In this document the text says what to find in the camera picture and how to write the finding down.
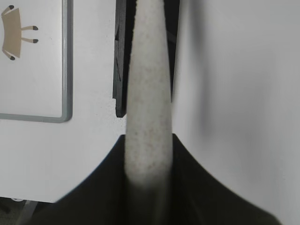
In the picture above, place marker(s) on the white-handled kitchen knife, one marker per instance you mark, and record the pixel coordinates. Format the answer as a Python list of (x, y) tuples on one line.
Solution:
[(148, 147)]

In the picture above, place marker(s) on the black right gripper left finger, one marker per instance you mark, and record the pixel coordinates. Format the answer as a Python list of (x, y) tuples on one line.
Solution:
[(98, 200)]

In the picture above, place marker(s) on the white grey-rimmed cutting board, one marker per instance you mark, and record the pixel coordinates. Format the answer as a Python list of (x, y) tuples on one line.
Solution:
[(36, 60)]

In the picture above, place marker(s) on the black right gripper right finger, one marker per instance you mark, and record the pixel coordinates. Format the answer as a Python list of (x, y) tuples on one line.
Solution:
[(199, 199)]

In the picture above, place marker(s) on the black knife stand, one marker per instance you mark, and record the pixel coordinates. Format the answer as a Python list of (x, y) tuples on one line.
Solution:
[(124, 24)]

